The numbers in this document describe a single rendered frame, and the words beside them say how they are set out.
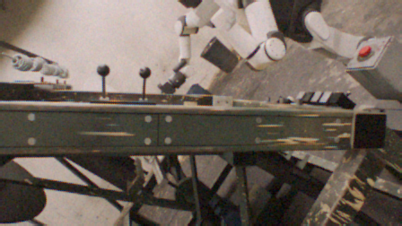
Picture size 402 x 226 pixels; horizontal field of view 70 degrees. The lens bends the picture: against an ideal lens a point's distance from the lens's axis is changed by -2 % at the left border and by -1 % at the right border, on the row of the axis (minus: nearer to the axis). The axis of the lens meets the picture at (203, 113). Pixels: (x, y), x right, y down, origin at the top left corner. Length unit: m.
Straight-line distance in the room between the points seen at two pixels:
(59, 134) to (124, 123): 0.14
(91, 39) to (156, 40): 1.34
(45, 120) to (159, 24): 6.07
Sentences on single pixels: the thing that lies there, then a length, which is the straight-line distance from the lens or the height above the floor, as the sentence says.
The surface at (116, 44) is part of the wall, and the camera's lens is 6.55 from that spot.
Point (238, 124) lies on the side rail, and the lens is 0.73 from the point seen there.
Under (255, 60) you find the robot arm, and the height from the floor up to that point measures 1.16.
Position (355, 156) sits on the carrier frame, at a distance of 0.99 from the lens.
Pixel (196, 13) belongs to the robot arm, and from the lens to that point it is 0.97.
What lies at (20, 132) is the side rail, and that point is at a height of 1.58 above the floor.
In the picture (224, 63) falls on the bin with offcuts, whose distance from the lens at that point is 5.74.
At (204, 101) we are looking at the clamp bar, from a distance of 1.69.
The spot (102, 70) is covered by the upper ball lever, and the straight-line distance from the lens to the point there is 0.88.
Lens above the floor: 1.45
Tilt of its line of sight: 15 degrees down
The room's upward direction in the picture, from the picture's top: 55 degrees counter-clockwise
